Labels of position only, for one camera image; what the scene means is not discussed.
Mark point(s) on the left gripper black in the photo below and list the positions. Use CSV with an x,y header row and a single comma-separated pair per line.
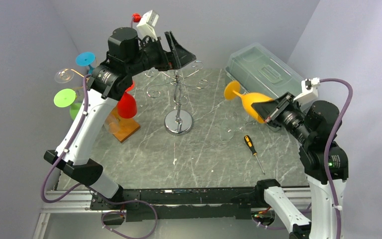
x,y
178,57

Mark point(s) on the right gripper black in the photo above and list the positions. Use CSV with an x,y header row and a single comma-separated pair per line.
x,y
270,110

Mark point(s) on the clear wine glass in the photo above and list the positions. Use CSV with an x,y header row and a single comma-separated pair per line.
x,y
246,121
227,130
231,115

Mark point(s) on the orange plastic wine glass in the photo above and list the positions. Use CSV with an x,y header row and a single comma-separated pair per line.
x,y
232,90

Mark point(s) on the red plastic wine glass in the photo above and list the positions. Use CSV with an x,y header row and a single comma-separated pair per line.
x,y
127,107

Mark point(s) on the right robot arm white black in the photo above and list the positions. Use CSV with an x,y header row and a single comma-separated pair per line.
x,y
325,166

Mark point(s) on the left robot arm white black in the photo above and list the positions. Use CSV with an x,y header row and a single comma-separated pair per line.
x,y
127,56

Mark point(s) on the chrome wine glass rack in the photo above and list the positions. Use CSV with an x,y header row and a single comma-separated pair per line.
x,y
177,122

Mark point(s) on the blue plastic wine glass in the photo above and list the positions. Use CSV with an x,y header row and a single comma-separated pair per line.
x,y
86,59

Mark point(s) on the orange wooden rack base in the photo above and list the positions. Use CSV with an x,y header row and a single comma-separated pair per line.
x,y
127,127

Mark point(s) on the gold wine glass rack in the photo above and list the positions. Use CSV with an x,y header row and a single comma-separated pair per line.
x,y
75,72

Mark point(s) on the green plastic wine glass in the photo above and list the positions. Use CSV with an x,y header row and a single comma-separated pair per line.
x,y
68,98

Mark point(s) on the orange black screwdriver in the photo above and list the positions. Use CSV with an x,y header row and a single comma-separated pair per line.
x,y
250,145

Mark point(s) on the clear plastic storage box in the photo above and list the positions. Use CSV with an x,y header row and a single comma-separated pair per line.
x,y
259,70

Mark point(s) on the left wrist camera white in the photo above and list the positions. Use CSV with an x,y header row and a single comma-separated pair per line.
x,y
146,23

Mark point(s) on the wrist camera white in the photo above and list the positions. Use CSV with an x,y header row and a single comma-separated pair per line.
x,y
146,23
309,91

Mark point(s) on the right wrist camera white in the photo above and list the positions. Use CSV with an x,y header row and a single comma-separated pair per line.
x,y
309,91

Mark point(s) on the aluminium frame rail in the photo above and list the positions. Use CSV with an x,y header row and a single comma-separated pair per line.
x,y
74,202

